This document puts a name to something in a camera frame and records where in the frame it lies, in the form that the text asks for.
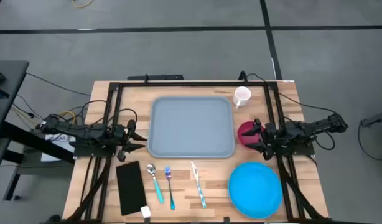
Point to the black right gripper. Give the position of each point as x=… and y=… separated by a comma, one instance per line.
x=268, y=135

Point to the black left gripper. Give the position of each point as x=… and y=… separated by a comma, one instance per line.
x=122, y=137

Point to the magenta bowl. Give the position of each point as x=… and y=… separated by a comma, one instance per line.
x=244, y=140

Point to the white ceramic mug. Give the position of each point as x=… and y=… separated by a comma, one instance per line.
x=243, y=95

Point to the blue round plate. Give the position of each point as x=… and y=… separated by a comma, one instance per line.
x=254, y=189

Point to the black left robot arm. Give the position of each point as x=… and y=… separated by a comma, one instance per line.
x=72, y=129

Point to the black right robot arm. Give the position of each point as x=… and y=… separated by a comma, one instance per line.
x=315, y=126

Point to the grey plastic tray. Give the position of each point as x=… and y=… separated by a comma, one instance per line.
x=191, y=127

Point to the black cloth napkin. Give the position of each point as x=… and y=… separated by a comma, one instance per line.
x=131, y=188

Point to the long black bar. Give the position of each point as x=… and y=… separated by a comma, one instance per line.
x=160, y=77

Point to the small white box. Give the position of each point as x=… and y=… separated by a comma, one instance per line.
x=146, y=211

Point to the white printed paper sheet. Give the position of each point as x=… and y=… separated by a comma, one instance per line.
x=54, y=155

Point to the grey metal stand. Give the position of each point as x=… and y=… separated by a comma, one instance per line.
x=379, y=119

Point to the black desk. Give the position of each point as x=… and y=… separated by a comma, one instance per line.
x=7, y=93

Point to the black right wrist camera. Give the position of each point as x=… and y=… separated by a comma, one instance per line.
x=268, y=154

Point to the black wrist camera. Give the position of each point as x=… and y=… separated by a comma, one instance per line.
x=121, y=155
x=268, y=154

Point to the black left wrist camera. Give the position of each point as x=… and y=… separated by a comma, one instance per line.
x=121, y=155

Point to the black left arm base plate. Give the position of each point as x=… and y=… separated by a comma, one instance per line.
x=91, y=152

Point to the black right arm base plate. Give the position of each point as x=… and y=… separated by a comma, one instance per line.
x=303, y=152

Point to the black metal table frame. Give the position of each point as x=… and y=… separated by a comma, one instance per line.
x=191, y=84

